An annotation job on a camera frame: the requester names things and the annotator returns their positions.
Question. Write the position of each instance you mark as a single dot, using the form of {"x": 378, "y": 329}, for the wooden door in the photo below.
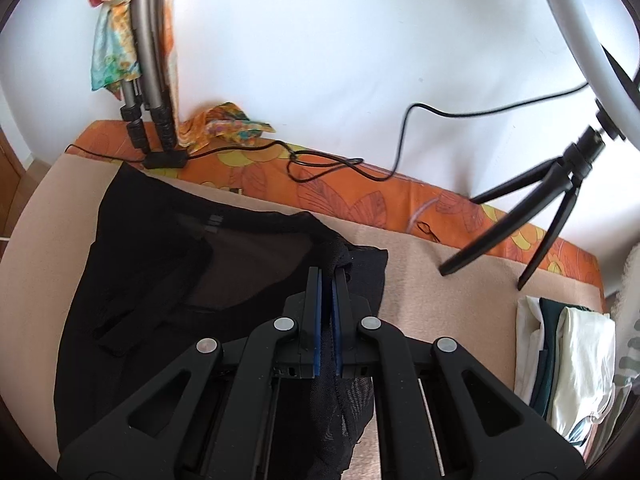
{"x": 11, "y": 173}

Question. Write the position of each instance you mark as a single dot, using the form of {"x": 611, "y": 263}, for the orange floral bed sheet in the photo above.
{"x": 400, "y": 204}

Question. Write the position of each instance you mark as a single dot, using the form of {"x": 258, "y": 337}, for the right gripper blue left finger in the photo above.
{"x": 312, "y": 321}

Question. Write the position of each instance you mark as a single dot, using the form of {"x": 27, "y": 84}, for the colourful silk scarf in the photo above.
{"x": 116, "y": 59}

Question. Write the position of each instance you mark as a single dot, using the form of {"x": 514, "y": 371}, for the white ring light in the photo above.
{"x": 616, "y": 93}

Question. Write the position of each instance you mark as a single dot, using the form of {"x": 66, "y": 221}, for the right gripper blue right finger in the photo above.
{"x": 343, "y": 327}

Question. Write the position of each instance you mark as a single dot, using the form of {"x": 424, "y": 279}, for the black inline cable controller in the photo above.
{"x": 165, "y": 160}

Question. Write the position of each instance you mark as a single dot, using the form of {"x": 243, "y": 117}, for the green white patterned pillow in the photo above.
{"x": 625, "y": 314}

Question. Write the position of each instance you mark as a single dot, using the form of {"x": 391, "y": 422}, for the silver folded tripod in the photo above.
{"x": 147, "y": 109}

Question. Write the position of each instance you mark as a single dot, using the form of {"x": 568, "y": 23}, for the beige towel mat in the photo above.
{"x": 440, "y": 353}

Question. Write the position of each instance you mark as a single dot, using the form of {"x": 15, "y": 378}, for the stack of folded clothes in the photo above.
{"x": 564, "y": 370}

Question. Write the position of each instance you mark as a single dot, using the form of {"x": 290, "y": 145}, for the black sheer garment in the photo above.
{"x": 182, "y": 352}

